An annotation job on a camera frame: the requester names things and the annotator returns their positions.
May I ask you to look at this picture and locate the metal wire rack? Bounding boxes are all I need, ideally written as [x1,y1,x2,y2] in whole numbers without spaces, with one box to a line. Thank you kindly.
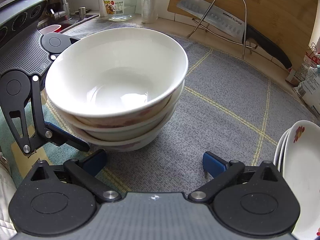
[185,0,258,59]

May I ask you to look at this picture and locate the white bowl pink flower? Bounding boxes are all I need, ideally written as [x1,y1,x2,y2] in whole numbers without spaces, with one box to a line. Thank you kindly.
[45,27,189,128]

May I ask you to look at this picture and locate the teal happy everyday mat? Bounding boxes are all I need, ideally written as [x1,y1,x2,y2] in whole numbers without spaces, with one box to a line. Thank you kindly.
[0,100,106,188]

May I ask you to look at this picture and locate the bamboo cutting board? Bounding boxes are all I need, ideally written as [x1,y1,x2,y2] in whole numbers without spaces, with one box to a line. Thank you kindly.
[168,0,318,70]

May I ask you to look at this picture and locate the white clipped food bags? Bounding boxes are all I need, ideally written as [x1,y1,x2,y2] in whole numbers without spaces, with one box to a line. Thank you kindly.
[285,42,320,119]

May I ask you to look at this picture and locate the kitchen knife black handle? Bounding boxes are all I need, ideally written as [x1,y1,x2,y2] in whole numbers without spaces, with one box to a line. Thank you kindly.
[177,0,292,69]

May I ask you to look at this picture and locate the stack of plastic cups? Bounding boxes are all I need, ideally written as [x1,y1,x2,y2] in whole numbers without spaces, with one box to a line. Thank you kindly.
[141,0,158,24]

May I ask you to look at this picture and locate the red white sink basin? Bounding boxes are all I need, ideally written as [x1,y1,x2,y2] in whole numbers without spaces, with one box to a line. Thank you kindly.
[40,24,62,35]

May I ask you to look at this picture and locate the grey checked cloth mat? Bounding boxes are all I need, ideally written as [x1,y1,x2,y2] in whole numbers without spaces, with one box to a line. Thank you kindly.
[64,21,316,196]

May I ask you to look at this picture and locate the white floral bowl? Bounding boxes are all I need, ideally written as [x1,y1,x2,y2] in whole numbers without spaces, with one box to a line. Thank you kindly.
[56,82,184,142]
[69,106,176,152]

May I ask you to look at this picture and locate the stained white fruit plate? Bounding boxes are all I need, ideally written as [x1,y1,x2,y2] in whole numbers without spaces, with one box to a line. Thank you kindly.
[281,120,319,239]

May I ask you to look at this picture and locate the chrome sink faucet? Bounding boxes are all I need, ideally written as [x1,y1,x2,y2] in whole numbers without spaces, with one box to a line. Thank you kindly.
[48,0,72,21]

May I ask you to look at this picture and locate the white quilted jacket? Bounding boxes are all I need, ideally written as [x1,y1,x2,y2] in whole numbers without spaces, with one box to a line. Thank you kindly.
[0,152,17,239]

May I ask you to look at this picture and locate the glass jar with label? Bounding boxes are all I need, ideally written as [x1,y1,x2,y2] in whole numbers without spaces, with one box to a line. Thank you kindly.
[103,0,137,21]

